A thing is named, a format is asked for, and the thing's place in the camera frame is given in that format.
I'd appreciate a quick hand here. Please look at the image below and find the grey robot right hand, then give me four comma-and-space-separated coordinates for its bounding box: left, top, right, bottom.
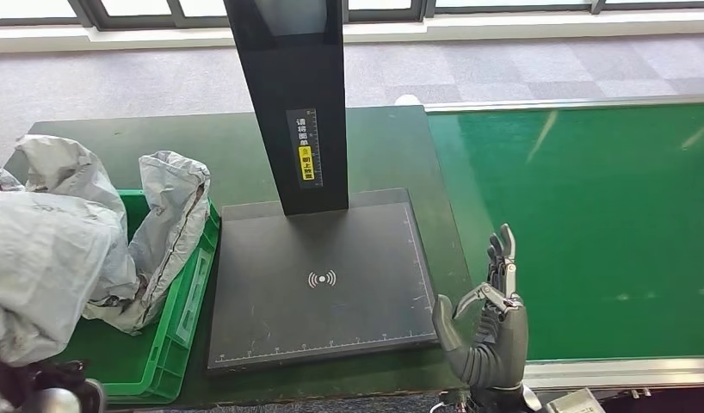
431, 224, 530, 374

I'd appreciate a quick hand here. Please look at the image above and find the plain grey parcel bag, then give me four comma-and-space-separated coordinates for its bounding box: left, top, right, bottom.
83, 150, 212, 336

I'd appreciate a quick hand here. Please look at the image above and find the green conveyor belt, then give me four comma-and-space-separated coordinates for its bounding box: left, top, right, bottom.
427, 102, 704, 361

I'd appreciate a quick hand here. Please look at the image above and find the black scanner machine column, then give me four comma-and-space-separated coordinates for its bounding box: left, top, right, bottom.
223, 0, 350, 217

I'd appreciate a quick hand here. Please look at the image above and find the crumpled printed parcel bag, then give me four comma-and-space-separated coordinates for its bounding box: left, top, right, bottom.
0, 165, 26, 193

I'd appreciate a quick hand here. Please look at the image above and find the black and yellow column label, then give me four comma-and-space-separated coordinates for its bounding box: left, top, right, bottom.
286, 108, 324, 189

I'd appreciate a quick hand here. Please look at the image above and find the white window sill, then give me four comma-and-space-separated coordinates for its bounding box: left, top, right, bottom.
0, 8, 704, 57

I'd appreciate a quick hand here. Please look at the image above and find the dark green table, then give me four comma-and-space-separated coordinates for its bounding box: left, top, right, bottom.
3, 106, 479, 407

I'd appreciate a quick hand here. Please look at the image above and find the green plastic crate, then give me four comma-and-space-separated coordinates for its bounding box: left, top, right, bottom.
52, 188, 222, 404

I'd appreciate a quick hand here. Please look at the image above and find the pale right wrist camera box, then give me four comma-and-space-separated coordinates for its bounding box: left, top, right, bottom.
544, 387, 608, 413

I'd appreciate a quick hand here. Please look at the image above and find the wide aluminium conveyor rail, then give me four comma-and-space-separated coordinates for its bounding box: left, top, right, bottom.
522, 355, 704, 391

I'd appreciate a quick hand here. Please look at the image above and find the metal conveyor support bracket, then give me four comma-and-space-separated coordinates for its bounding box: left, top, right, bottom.
605, 387, 652, 401

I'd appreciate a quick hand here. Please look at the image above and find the black scanner base plate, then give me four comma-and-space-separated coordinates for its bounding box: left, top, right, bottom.
207, 188, 440, 373

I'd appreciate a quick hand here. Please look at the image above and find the thin aluminium conveyor rail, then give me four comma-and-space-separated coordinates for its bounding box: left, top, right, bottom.
423, 94, 704, 114

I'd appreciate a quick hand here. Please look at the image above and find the dark window frame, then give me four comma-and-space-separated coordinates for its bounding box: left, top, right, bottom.
0, 0, 704, 33

